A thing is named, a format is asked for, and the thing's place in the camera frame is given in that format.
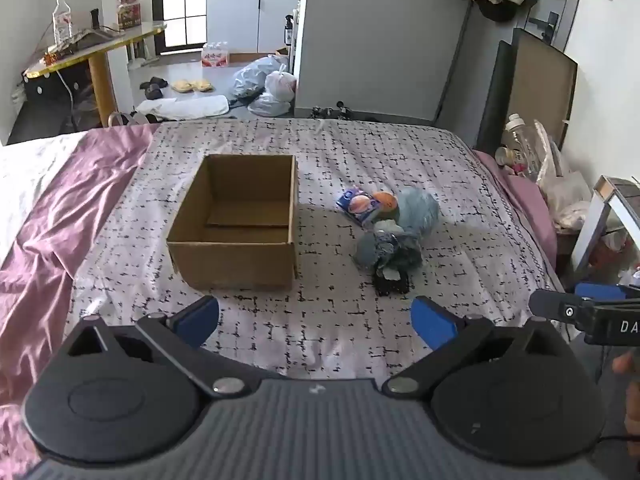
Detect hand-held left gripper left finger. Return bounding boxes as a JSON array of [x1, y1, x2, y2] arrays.
[[62, 296, 273, 401]]

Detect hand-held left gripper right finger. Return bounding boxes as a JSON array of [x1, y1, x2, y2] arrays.
[[381, 296, 581, 401]]

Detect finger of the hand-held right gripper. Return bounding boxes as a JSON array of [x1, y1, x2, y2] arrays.
[[574, 282, 640, 305], [529, 287, 593, 331]]

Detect black fabric item white label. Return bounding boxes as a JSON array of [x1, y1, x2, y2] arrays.
[[371, 266, 411, 297]]

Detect brown cardboard box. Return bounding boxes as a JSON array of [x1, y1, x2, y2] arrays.
[[166, 153, 299, 292]]

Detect fluffy light blue plush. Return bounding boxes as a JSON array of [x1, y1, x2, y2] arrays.
[[375, 187, 441, 273]]

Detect grey soft ball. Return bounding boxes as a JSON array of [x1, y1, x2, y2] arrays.
[[355, 234, 385, 270]]

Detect person's right hand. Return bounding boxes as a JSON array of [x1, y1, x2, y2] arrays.
[[612, 349, 640, 436]]

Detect crumpled clear plastic bags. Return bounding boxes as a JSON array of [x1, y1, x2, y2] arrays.
[[532, 120, 593, 233]]

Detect pink fitted sheet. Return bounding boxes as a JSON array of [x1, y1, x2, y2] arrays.
[[472, 149, 558, 263]]

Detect blue tissue packet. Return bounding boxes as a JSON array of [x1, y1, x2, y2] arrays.
[[336, 188, 382, 226]]

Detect large clear plastic bottle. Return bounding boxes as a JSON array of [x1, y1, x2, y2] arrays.
[[502, 113, 543, 176]]

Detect pink blanket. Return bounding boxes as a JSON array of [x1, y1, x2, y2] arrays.
[[0, 122, 161, 466]]

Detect brown leaning board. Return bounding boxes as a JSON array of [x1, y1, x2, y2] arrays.
[[510, 27, 578, 151]]

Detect white floor towel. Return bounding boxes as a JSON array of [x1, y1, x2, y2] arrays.
[[136, 96, 230, 122]]

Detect black leaning board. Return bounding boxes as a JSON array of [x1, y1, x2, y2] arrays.
[[475, 40, 516, 153]]

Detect white flat plastic bag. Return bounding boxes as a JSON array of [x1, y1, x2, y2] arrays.
[[247, 92, 292, 116]]

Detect white bed cover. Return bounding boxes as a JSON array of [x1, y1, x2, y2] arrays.
[[0, 132, 83, 261]]

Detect grey plastic bag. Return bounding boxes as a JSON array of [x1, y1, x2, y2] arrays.
[[229, 55, 290, 100]]

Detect white tied plastic bag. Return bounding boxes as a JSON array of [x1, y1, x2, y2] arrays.
[[264, 67, 297, 103]]

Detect white fan base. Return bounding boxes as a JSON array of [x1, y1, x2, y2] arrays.
[[127, 42, 151, 70]]

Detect pack of water bottles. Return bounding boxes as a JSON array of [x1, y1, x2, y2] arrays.
[[201, 41, 231, 68]]

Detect black low cabinet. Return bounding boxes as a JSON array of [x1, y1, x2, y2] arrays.
[[22, 67, 98, 111]]

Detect yellow-edged table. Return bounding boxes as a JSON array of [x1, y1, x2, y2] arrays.
[[22, 20, 168, 128]]

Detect flat grey device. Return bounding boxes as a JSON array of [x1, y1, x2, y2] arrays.
[[47, 27, 126, 58]]

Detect white kitchen cabinet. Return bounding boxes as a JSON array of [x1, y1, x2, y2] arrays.
[[205, 0, 303, 56]]

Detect red gift box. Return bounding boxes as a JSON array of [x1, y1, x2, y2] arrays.
[[116, 0, 142, 31]]

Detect clear water bottle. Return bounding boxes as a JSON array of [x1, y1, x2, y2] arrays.
[[52, 0, 72, 43]]

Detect white frame stand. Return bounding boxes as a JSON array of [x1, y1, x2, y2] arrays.
[[570, 175, 640, 276]]

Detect white bag with handles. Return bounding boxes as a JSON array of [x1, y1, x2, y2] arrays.
[[107, 111, 151, 128]]

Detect black door handle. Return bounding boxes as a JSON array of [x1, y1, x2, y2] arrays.
[[527, 10, 561, 43]]

